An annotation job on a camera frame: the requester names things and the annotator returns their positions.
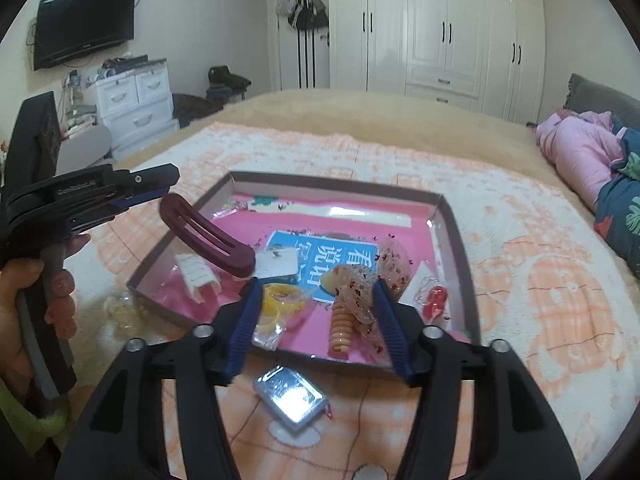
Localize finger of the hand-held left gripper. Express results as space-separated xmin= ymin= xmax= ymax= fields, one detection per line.
xmin=107 ymin=162 xmax=181 ymax=187
xmin=65 ymin=186 xmax=170 ymax=233

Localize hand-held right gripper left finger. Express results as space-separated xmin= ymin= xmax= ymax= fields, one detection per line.
xmin=52 ymin=280 xmax=266 ymax=480

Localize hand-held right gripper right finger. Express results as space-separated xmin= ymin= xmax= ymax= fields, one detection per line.
xmin=372 ymin=277 xmax=568 ymax=480

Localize bag of yellow hair bands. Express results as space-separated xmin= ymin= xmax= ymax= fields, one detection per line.
xmin=250 ymin=282 xmax=316 ymax=351

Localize bagged red earrings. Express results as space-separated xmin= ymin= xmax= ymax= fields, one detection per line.
xmin=397 ymin=260 xmax=453 ymax=333

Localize orange spiral hair tie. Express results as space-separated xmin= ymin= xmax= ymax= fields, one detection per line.
xmin=320 ymin=265 xmax=361 ymax=361

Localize maroon banana hair clip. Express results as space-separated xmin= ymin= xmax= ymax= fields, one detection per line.
xmin=160 ymin=192 xmax=257 ymax=278

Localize shallow brown cardboard box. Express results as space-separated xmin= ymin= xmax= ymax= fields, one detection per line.
xmin=125 ymin=170 xmax=483 ymax=376

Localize person's left hand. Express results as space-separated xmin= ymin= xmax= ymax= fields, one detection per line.
xmin=0 ymin=232 xmax=92 ymax=386

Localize grey round seat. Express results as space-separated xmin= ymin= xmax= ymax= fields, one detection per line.
xmin=55 ymin=125 xmax=113 ymax=176

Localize cluttered shelf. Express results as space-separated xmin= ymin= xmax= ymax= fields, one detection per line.
xmin=60 ymin=72 xmax=98 ymax=138

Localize pink book with blue label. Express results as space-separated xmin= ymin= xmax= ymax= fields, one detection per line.
xmin=170 ymin=195 xmax=466 ymax=361

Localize sheer red-dotted scrunchie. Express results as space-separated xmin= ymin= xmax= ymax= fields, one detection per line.
xmin=335 ymin=237 xmax=413 ymax=361

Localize white drawer cabinet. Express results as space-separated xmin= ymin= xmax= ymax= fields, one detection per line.
xmin=95 ymin=60 xmax=180 ymax=161

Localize white hair claw clip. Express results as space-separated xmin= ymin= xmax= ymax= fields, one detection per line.
xmin=175 ymin=252 xmax=223 ymax=306

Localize dark clothing pile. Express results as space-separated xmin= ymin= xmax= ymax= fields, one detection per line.
xmin=172 ymin=92 xmax=221 ymax=128

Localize black set-top box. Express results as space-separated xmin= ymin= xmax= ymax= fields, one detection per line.
xmin=102 ymin=56 xmax=151 ymax=73

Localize chair with dark clothes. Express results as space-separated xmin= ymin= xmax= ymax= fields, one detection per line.
xmin=206 ymin=65 xmax=253 ymax=103

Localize white door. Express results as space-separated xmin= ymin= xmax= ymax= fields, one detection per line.
xmin=267 ymin=0 xmax=331 ymax=92

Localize hanging dark belts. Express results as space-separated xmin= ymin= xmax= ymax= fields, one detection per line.
xmin=295 ymin=30 xmax=317 ymax=88

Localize tan bedspread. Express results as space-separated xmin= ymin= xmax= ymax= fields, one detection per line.
xmin=112 ymin=89 xmax=601 ymax=221

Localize bunch of hanging handbags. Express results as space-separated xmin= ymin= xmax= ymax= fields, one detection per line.
xmin=276 ymin=0 xmax=330 ymax=31

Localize pink quilt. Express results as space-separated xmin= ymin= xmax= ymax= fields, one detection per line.
xmin=535 ymin=109 xmax=631 ymax=213

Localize blue floral quilt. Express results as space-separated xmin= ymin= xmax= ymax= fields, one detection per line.
xmin=594 ymin=115 xmax=640 ymax=281

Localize grey headboard cushion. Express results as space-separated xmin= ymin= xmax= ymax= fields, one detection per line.
xmin=565 ymin=73 xmax=640 ymax=133

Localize white wardrobe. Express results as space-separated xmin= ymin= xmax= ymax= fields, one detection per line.
xmin=327 ymin=0 xmax=546 ymax=123

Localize black wall television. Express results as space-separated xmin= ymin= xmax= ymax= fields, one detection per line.
xmin=32 ymin=0 xmax=137 ymax=72

